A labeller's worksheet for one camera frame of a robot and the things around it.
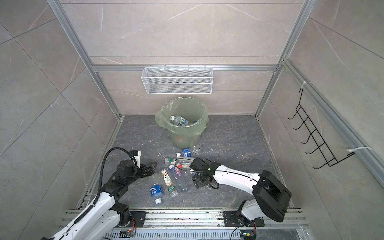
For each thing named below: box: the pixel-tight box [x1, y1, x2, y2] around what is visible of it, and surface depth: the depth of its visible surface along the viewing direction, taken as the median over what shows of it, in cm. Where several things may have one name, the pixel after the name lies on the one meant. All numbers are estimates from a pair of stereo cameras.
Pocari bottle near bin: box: [176, 148, 201, 158], surface depth 95 cm
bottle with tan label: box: [161, 170, 172, 187], surface depth 83 cm
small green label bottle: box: [168, 185, 179, 198], surface depth 81 cm
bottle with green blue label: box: [169, 115, 189, 126], surface depth 100 cm
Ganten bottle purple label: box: [168, 164, 190, 193], surface depth 85 cm
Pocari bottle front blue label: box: [150, 184, 164, 205], surface depth 79 cm
